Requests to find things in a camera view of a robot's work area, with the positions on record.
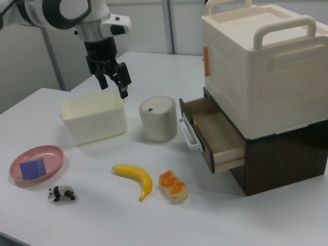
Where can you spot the yellow toy banana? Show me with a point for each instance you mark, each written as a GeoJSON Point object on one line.
{"type": "Point", "coordinates": [143, 176]}

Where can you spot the orange box latch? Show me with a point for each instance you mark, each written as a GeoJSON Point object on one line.
{"type": "Point", "coordinates": [206, 61]}

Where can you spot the dark wood cabinet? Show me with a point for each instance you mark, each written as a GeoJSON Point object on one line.
{"type": "Point", "coordinates": [282, 164]}

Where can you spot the toy panda figure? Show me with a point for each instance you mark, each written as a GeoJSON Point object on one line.
{"type": "Point", "coordinates": [62, 192]}

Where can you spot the pink plate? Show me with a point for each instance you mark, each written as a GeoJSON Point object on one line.
{"type": "Point", "coordinates": [52, 157]}

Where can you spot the purple cube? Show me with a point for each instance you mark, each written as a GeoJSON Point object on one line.
{"type": "Point", "coordinates": [32, 169]}

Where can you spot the white brown drawer cabinet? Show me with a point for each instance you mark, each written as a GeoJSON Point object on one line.
{"type": "Point", "coordinates": [282, 89]}

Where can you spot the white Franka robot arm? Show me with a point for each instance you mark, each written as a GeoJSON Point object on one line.
{"type": "Point", "coordinates": [97, 7]}

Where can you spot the cream open plastic bin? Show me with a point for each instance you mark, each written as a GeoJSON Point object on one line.
{"type": "Point", "coordinates": [94, 125]}

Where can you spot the toy bread loaf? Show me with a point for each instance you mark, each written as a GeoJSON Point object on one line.
{"type": "Point", "coordinates": [174, 188]}

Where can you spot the small beige lidded trash can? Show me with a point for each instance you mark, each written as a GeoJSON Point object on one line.
{"type": "Point", "coordinates": [159, 123]}

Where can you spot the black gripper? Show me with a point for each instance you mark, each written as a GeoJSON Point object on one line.
{"type": "Point", "coordinates": [101, 52]}

